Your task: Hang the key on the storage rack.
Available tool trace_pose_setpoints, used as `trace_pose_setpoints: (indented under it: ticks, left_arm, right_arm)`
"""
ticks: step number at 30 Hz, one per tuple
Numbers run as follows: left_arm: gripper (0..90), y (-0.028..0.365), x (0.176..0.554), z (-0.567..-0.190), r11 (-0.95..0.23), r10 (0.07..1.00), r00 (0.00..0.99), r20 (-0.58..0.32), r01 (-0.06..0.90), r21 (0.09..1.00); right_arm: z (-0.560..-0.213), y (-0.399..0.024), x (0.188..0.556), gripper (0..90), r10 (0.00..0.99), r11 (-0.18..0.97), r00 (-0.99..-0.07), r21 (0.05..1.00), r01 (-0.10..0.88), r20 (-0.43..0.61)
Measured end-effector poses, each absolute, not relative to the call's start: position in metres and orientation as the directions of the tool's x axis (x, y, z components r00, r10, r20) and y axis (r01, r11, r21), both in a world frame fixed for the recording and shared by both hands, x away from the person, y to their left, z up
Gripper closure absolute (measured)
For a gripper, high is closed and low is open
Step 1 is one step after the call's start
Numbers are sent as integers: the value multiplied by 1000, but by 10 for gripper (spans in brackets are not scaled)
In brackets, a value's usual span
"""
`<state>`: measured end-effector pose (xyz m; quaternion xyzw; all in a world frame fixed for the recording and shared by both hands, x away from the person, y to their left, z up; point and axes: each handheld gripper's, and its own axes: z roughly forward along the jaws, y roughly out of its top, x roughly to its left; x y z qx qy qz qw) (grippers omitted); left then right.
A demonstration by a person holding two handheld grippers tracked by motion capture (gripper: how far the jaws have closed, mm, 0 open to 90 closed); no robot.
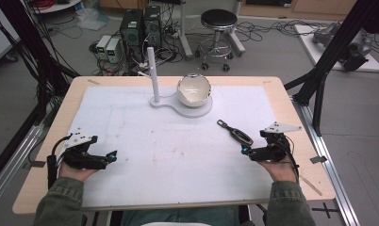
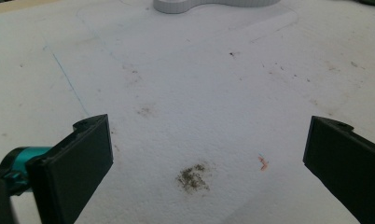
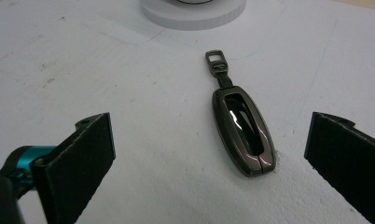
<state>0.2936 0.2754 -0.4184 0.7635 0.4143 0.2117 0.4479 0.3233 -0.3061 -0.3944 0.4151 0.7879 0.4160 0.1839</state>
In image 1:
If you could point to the aluminium rail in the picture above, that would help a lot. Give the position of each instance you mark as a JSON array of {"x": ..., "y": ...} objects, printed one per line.
[
  {"x": 14, "y": 157},
  {"x": 326, "y": 163}
]

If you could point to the person's right hand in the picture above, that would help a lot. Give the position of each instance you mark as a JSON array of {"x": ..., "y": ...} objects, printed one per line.
[{"x": 280, "y": 171}]

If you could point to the black round stool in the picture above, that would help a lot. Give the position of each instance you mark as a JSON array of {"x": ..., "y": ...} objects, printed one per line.
[{"x": 218, "y": 22}]

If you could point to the white board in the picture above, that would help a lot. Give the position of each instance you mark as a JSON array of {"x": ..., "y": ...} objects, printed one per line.
[{"x": 310, "y": 47}]

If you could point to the wooden table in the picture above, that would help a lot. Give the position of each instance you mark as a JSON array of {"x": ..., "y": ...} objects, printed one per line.
[{"x": 304, "y": 157}]

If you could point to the clear plastic bag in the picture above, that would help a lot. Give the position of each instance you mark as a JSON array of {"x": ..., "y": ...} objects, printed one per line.
[{"x": 91, "y": 19}]

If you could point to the grey robot device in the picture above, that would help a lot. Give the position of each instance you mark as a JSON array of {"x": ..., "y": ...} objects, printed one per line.
[{"x": 351, "y": 44}]

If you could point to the white stand with pole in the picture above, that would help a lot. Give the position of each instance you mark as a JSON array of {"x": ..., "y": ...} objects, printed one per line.
[{"x": 154, "y": 78}]

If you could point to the person's left hand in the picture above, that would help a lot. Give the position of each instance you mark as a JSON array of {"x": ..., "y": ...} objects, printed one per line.
[{"x": 74, "y": 173}]

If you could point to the wooden stick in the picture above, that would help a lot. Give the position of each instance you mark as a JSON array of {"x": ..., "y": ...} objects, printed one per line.
[{"x": 310, "y": 185}]

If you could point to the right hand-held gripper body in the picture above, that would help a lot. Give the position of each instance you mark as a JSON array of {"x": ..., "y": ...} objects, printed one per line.
[{"x": 272, "y": 146}]

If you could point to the white table mat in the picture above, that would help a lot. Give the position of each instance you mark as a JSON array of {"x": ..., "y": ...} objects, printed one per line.
[{"x": 165, "y": 150}]

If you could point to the black computer tower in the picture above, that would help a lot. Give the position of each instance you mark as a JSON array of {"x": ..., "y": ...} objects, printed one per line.
[
  {"x": 153, "y": 25},
  {"x": 131, "y": 31}
]

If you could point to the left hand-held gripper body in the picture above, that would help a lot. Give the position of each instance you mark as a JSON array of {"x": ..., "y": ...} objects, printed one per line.
[{"x": 80, "y": 153}]

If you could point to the white power supply unit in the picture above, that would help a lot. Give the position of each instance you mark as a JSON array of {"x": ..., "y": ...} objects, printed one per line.
[
  {"x": 113, "y": 50},
  {"x": 102, "y": 47}
]

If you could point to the grey table leg stand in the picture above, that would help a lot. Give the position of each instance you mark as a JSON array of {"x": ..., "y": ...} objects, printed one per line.
[{"x": 186, "y": 31}]

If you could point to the white eggshell-shaped bowl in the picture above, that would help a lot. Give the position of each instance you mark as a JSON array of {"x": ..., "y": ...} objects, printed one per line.
[{"x": 194, "y": 91}]

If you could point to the black metal frame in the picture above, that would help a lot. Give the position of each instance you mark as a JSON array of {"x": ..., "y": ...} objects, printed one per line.
[
  {"x": 332, "y": 53},
  {"x": 36, "y": 53}
]

